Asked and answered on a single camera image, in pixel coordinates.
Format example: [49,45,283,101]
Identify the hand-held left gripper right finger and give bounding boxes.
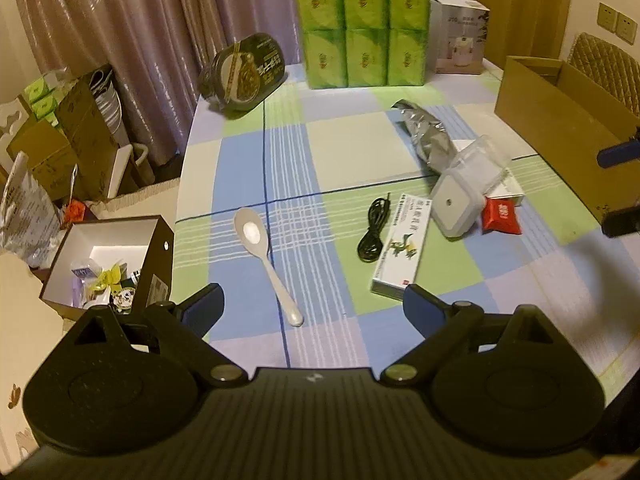
[379,284,567,389]

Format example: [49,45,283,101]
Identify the stack of white bowls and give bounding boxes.
[90,67,123,143]

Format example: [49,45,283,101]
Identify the white green medicine box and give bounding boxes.
[486,174,525,208]

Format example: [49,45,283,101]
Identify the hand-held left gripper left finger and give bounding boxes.
[74,283,249,389]

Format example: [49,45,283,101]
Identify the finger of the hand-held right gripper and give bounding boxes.
[601,207,640,239]
[596,130,640,170]

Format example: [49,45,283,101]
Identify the brown storage carton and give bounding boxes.
[55,65,133,201]

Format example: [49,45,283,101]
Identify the white plastic spoon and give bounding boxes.
[233,207,305,328]

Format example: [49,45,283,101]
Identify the long ointment box green print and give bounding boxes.
[370,194,432,303]

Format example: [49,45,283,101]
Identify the small brown carton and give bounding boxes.
[7,120,76,201]

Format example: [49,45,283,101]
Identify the yellow green ribbon item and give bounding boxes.
[87,262,126,295]

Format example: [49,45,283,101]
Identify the pink curtain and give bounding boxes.
[10,0,301,166]

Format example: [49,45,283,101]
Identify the dark oval instant meal box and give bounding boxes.
[198,31,289,120]

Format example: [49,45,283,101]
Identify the green tissue boxes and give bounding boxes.
[22,71,76,122]

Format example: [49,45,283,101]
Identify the quilted brown chair back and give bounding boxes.
[570,32,640,111]

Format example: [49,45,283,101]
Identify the white square night light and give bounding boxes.
[430,170,488,238]

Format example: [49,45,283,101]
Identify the checkered tablecloth desktop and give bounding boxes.
[175,57,640,411]

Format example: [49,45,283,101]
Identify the silver foil pouch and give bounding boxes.
[391,100,463,177]

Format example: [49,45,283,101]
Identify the bundle of green tissue packs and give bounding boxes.
[292,0,433,90]

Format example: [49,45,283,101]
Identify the open brown gift box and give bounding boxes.
[39,215,176,323]

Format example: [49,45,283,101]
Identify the wooden door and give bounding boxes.
[472,0,572,68]

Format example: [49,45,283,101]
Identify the clear plastic tray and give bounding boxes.
[442,135,513,196]

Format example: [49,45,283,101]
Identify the white appliance carton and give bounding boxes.
[430,0,491,76]

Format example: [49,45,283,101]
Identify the large brown cardboard box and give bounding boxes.
[494,55,640,226]

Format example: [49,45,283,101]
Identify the white flat board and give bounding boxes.
[102,142,151,198]

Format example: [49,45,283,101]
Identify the white cutout cardboard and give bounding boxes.
[0,95,31,171]

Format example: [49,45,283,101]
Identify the red snack packet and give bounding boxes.
[482,197,522,236]

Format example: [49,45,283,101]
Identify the crinkled white plastic bag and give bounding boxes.
[0,152,66,266]

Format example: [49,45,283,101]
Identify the panda print item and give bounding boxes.
[107,285,138,313]

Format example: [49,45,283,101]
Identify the black coiled cable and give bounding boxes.
[357,197,393,263]

